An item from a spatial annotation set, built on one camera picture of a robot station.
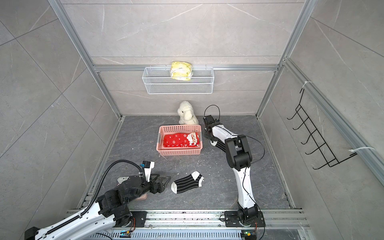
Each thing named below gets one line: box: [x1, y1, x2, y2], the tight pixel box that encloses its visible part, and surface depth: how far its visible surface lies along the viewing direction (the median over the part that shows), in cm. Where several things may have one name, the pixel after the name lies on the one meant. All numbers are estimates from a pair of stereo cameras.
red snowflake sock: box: [163, 132, 200, 148], surface depth 101 cm
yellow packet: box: [170, 61, 192, 81], surface depth 88 cm
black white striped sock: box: [170, 170, 205, 194], surface depth 86 cm
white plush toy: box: [177, 101, 199, 125], surface depth 100 cm
